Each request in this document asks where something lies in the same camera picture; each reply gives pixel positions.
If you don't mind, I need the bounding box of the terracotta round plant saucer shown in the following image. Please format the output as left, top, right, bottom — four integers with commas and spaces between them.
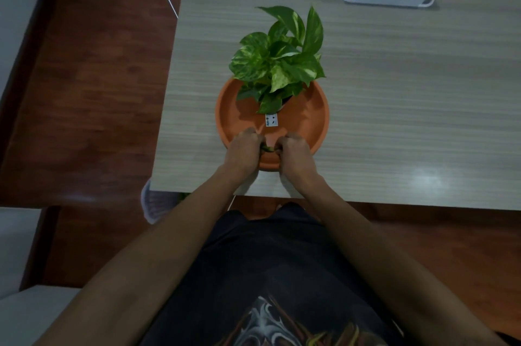
215, 78, 330, 172

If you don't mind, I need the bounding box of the person's left hand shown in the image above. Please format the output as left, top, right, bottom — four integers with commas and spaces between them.
223, 127, 265, 184

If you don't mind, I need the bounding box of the person's black printed shirt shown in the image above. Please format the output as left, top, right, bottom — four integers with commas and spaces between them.
138, 202, 409, 346

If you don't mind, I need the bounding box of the person's right forearm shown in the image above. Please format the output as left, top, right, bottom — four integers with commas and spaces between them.
291, 174, 497, 346

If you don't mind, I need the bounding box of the white mesh waste basket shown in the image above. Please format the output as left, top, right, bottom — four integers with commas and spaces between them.
140, 179, 184, 225

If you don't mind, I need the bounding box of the person's right hand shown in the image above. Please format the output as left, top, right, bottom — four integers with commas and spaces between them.
275, 133, 319, 188

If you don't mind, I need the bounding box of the green variegated pothos plant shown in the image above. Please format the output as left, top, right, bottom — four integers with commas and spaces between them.
229, 5, 326, 115

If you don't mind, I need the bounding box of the person's left forearm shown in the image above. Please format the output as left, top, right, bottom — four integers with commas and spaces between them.
34, 163, 245, 346

